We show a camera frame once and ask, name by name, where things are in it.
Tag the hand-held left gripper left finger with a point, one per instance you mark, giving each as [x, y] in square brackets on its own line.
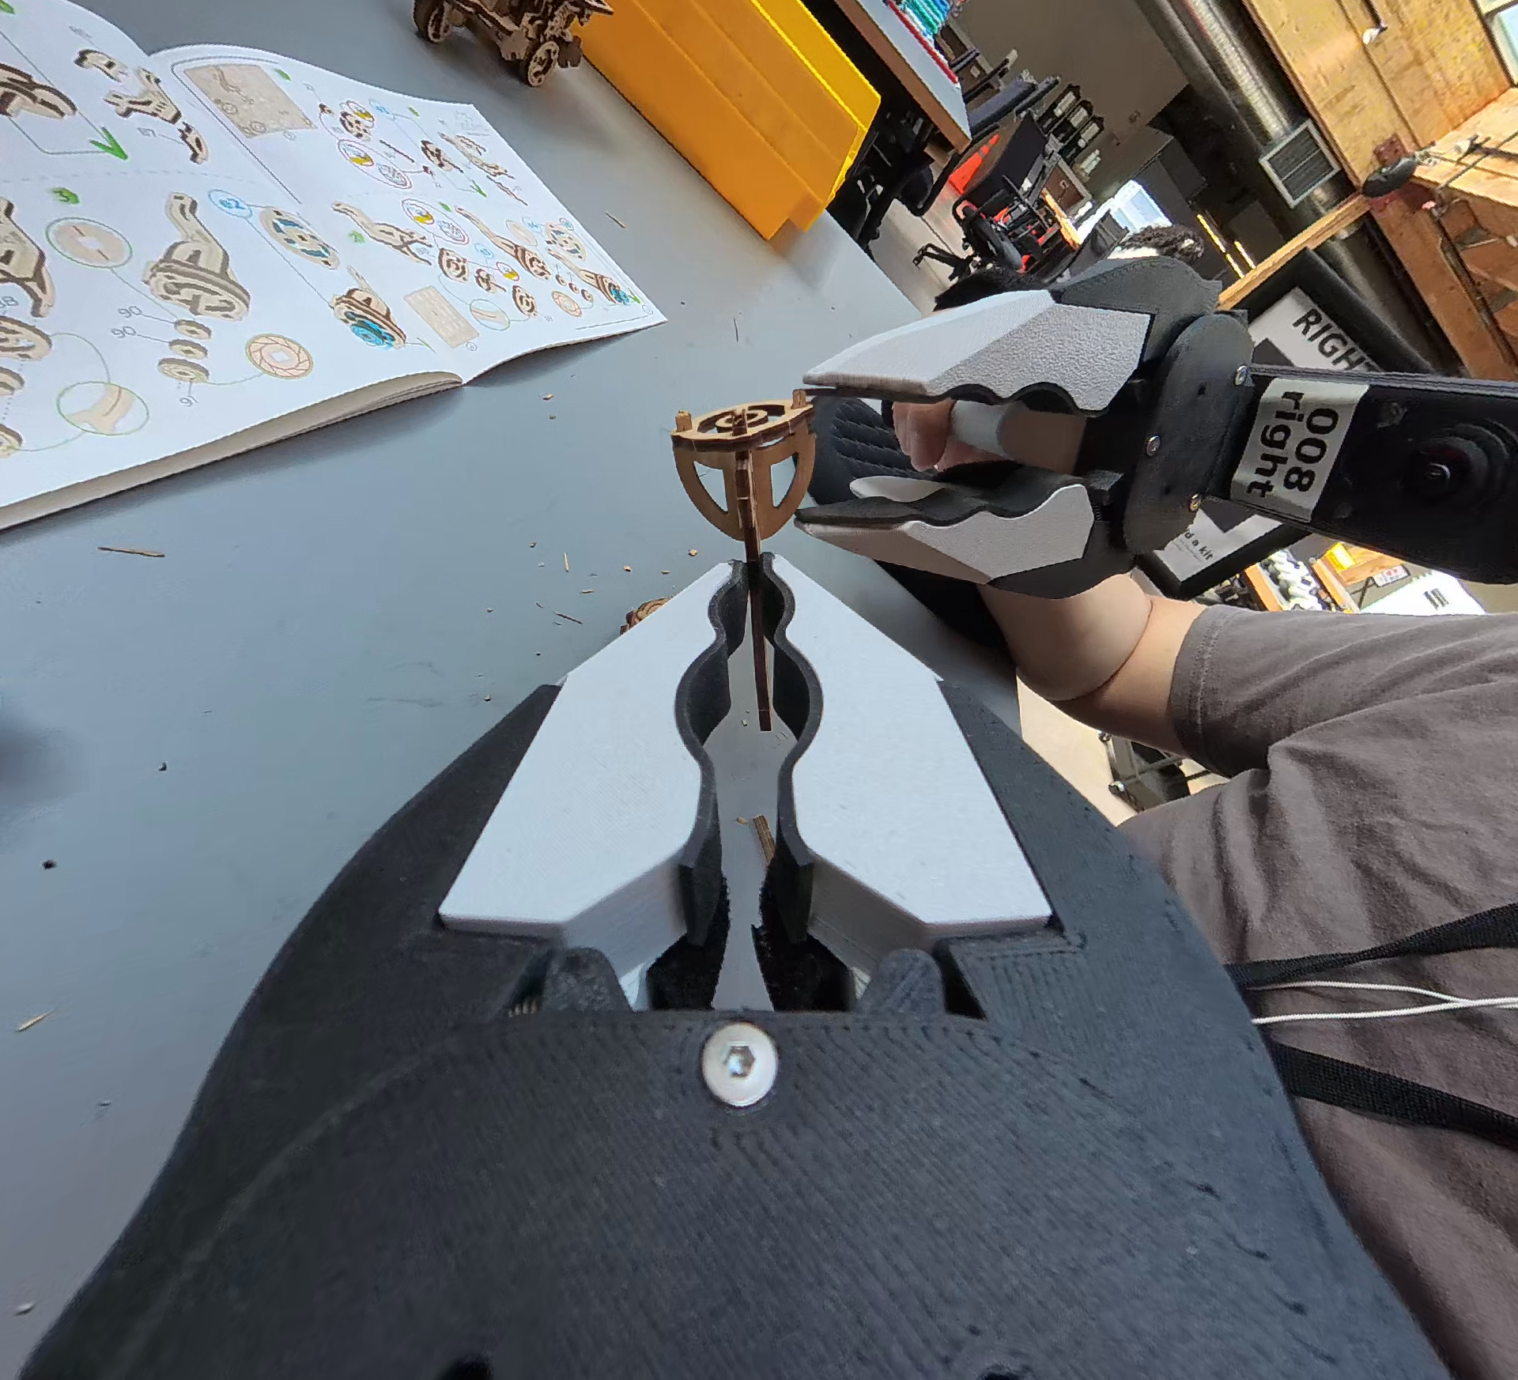
[570, 812]

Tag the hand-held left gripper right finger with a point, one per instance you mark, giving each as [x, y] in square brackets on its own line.
[913, 812]

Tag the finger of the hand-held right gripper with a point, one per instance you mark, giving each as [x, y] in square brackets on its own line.
[1008, 348]
[1020, 539]

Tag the wooden wheel frame with shaft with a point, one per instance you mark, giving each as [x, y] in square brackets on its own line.
[742, 420]

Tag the person's right forearm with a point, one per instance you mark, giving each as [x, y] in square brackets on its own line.
[1091, 657]

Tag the person's right hand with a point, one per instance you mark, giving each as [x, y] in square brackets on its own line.
[919, 437]

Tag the black orange office chair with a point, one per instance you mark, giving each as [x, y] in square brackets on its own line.
[1008, 218]

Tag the yellow plastic bin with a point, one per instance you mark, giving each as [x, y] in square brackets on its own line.
[712, 41]

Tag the illustrated instruction booklet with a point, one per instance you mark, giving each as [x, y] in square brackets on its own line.
[297, 218]

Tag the silver ventilation duct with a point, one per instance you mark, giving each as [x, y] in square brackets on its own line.
[1187, 6]

